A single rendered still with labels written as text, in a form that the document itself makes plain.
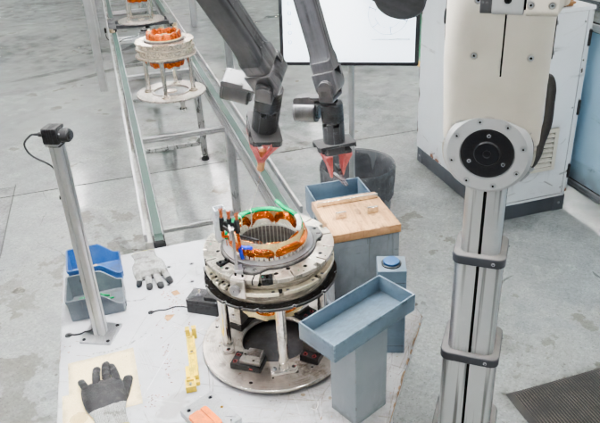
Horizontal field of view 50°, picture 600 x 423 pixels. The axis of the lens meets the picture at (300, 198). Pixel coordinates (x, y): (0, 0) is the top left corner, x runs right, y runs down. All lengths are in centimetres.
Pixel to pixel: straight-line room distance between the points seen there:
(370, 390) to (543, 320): 180
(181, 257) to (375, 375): 91
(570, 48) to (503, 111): 259
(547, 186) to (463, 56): 293
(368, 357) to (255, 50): 69
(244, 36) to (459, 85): 39
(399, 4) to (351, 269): 92
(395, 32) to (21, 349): 216
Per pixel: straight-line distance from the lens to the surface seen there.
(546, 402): 280
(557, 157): 398
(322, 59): 159
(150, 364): 178
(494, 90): 117
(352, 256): 172
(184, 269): 212
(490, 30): 112
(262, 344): 177
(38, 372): 313
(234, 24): 117
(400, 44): 245
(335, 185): 195
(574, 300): 340
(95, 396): 170
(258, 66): 123
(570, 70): 381
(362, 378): 148
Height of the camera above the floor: 192
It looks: 27 degrees down
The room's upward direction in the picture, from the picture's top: 3 degrees counter-clockwise
